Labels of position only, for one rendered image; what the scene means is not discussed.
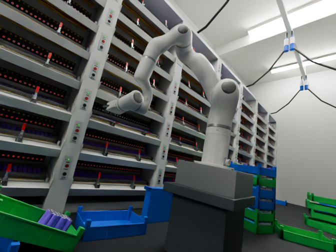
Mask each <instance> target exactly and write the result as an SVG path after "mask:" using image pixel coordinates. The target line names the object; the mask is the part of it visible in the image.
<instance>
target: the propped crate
mask: <svg viewBox="0 0 336 252"><path fill-rule="evenodd" d="M45 212H46V210H44V209H41V208H39V207H36V206H33V205H30V204H27V203H25V202H22V201H19V200H16V199H14V198H11V197H8V196H5V195H3V194H0V237H3V238H7V239H11V240H16V241H20V242H24V243H28V244H32V245H36V246H41V247H45V248H49V249H53V250H57V251H62V252H72V251H73V250H74V248H75V246H76V245H77V243H78V241H79V240H80V238H81V236H82V235H83V233H84V231H85V228H84V227H81V226H79V227H78V229H77V230H75V228H74V227H73V226H72V225H71V224H70V226H69V227H68V229H67V230H66V231H63V230H60V229H57V228H53V227H50V226H47V225H44V224H41V223H38V221H39V220H40V219H41V217H42V216H43V215H44V213H45Z"/></svg>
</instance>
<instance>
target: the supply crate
mask: <svg viewBox="0 0 336 252"><path fill-rule="evenodd" d="M229 168H234V171H238V172H243V173H248V174H254V175H257V174H259V175H261V176H267V177H275V178H276V176H277V167H272V169H269V168H264V167H262V164H261V163H258V164H257V166H250V165H245V164H243V165H240V164H233V162H232V161H230V165H229Z"/></svg>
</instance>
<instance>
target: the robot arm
mask: <svg viewBox="0 0 336 252"><path fill-rule="evenodd" d="M192 40H193V34H192V30H191V28H190V27H189V26H188V25H186V24H179V25H176V26H175V27H173V28H172V29H171V30H170V31H169V32H168V33H166V34H164V35H162V36H158V37H155V38H153V39H151V40H150V41H149V43H148V45H147V47H146V49H145V51H144V53H143V55H142V58H141V60H140V62H139V64H138V66H137V69H136V71H135V73H134V79H135V80H136V82H137V83H138V84H139V86H140V87H141V89H142V93H143V95H142V93H141V92H139V91H138V90H134V91H132V92H130V93H128V94H126V95H125V96H123V97H121V98H119V99H118V100H113V101H110V102H108V103H107V105H103V108H104V109H105V110H104V114H106V113H108V112H110V113H109V115H110V116H111V115H113V114H114V115H115V114H118V115H121V114H123V113H124V112H127V111H129V110H132V111H135V112H137V113H138V114H141V115H144V114H145V113H146V112H147V111H148V109H149V107H150V104H151V102H152V98H153V91H152V87H151V84H150V77H151V75H152V73H153V70H154V68H155V66H156V64H157V62H158V59H159V57H160V55H162V54H163V53H165V52H166V51H167V50H168V49H169V48H170V47H171V46H173V45H175V52H176V55H177V57H178V59H179V60H180V61H181V62H182V63H183V64H185V65H187V66H188V67H189V68H190V69H191V70H192V72H193V73H194V74H195V76H196V77H197V79H198V80H199V82H200V84H201V86H202V88H203V90H204V93H205V95H206V97H207V99H208V101H209V103H210V105H211V107H210V111H209V116H208V121H207V127H206V133H205V140H204V146H203V152H202V159H201V161H196V160H194V163H198V164H203V165H208V166H213V167H218V168H223V169H229V170H231V169H232V170H234V168H231V167H227V166H229V165H230V164H231V161H230V159H229V160H228V154H229V146H230V138H231V131H232V123H233V118H234V115H235V112H236V109H237V106H238V102H239V97H240V88H239V85H238V83H237V82H236V81H234V80H233V79H229V78H226V79H222V80H221V81H219V78H218V76H217V74H216V72H215V70H214V68H213V66H212V65H211V63H210V62H209V61H208V59H207V58H206V57H205V56H204V55H203V54H201V53H196V52H195V51H194V49H193V46H192Z"/></svg>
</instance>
